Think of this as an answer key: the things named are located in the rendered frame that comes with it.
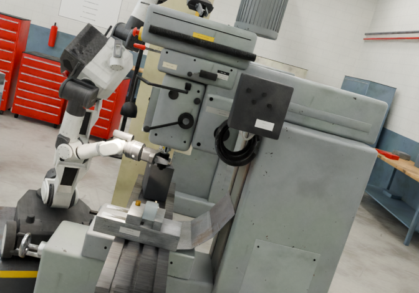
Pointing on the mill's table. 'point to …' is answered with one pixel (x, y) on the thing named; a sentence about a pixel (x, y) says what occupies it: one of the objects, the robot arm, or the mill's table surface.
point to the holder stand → (157, 181)
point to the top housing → (187, 25)
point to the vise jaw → (135, 214)
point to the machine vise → (167, 234)
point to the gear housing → (229, 75)
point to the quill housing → (183, 100)
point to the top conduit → (202, 43)
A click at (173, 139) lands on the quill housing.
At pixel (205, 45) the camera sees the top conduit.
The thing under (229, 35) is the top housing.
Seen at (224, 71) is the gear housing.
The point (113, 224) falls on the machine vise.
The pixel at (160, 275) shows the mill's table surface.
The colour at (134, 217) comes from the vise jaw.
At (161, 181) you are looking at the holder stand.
